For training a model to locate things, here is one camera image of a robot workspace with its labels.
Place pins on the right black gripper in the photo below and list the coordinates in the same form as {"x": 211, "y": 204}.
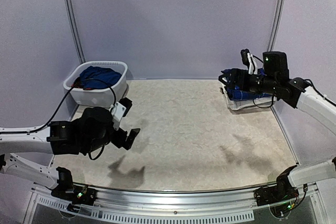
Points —
{"x": 233, "y": 77}

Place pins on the blue plaid shirt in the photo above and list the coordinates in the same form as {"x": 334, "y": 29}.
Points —
{"x": 236, "y": 94}

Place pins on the aluminium front rail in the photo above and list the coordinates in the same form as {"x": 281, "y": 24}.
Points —
{"x": 236, "y": 205}

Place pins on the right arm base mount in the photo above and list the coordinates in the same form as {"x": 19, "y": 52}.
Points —
{"x": 282, "y": 193}

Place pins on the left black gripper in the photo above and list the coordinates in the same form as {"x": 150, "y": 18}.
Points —
{"x": 119, "y": 142}

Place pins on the corner wall post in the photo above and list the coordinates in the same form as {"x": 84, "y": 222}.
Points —
{"x": 74, "y": 30}
{"x": 274, "y": 12}

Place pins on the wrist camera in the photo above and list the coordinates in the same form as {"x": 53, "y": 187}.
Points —
{"x": 119, "y": 111}
{"x": 248, "y": 60}

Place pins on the white t-shirt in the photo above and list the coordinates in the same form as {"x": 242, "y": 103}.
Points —
{"x": 262, "y": 103}

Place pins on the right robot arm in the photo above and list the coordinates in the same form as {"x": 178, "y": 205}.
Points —
{"x": 311, "y": 132}

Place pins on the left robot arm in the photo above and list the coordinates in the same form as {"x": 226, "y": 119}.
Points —
{"x": 31, "y": 141}

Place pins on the white plastic laundry basket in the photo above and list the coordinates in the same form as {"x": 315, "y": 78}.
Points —
{"x": 99, "y": 97}

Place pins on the red garment in basket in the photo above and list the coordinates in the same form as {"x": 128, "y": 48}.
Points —
{"x": 79, "y": 83}

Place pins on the left corner wall post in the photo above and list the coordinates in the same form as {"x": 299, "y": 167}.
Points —
{"x": 74, "y": 30}

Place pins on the right corner wall post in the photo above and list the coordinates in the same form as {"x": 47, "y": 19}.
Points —
{"x": 274, "y": 12}

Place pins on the dark blue garment in basket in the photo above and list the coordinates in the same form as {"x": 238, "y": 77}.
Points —
{"x": 99, "y": 78}

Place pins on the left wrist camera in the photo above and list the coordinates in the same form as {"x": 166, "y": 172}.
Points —
{"x": 119, "y": 111}

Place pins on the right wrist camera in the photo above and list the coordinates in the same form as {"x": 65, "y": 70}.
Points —
{"x": 248, "y": 60}

